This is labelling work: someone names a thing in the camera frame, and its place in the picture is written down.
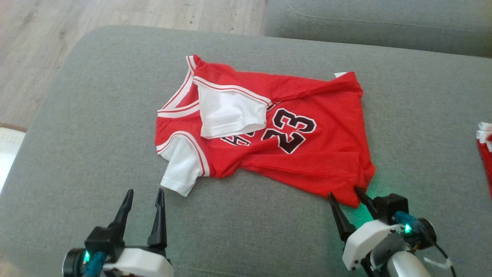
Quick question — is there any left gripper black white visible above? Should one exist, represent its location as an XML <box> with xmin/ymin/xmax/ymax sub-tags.
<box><xmin>85</xmin><ymin>188</ymin><xmax>174</xmax><ymax>277</ymax></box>

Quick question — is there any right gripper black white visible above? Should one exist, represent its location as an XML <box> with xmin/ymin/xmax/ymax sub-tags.
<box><xmin>328</xmin><ymin>186</ymin><xmax>409</xmax><ymax>271</ymax></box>

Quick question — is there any red basketball jersey number 23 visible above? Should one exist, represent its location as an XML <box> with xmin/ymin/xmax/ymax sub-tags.
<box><xmin>155</xmin><ymin>55</ymin><xmax>376</xmax><ymax>208</ymax></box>

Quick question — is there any red shorts white stripe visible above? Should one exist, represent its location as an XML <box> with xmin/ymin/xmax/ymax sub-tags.
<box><xmin>477</xmin><ymin>122</ymin><xmax>492</xmax><ymax>199</ymax></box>

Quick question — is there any grey and yellow sofa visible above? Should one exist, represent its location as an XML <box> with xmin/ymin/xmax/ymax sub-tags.
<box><xmin>0</xmin><ymin>25</ymin><xmax>492</xmax><ymax>277</ymax></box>

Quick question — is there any white rug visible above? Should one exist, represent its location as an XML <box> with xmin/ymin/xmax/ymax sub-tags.
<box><xmin>0</xmin><ymin>127</ymin><xmax>27</xmax><ymax>193</ymax></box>

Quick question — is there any grey sofa back cushion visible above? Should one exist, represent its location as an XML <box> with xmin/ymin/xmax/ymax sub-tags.
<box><xmin>264</xmin><ymin>0</ymin><xmax>492</xmax><ymax>58</ymax></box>

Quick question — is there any teal camera cable connector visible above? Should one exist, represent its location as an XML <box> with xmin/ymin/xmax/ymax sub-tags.
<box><xmin>393</xmin><ymin>210</ymin><xmax>423</xmax><ymax>235</ymax></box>
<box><xmin>82</xmin><ymin>251</ymin><xmax>107</xmax><ymax>277</ymax></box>

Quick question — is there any white cable tag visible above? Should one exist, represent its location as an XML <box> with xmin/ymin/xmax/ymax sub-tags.
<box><xmin>424</xmin><ymin>257</ymin><xmax>451</xmax><ymax>270</ymax></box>

